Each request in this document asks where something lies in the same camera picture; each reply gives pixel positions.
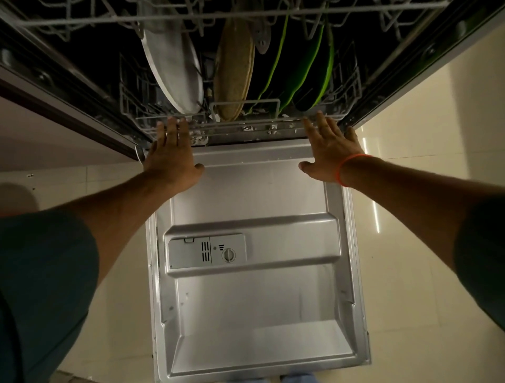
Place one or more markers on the person's left hand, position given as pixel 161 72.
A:
pixel 169 161

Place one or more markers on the person's right hand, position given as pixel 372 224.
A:
pixel 335 154

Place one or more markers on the white plate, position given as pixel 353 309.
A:
pixel 173 71

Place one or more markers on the round green plate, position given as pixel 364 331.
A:
pixel 329 59

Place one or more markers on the tan speckled plate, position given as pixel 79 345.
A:
pixel 232 71

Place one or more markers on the silver dishwasher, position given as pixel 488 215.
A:
pixel 256 315

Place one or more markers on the person's right forearm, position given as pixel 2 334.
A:
pixel 414 197

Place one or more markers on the person's left forearm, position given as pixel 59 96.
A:
pixel 126 205

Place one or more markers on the orange thread wristband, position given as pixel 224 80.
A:
pixel 341 169

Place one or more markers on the green shirt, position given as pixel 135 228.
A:
pixel 39 296

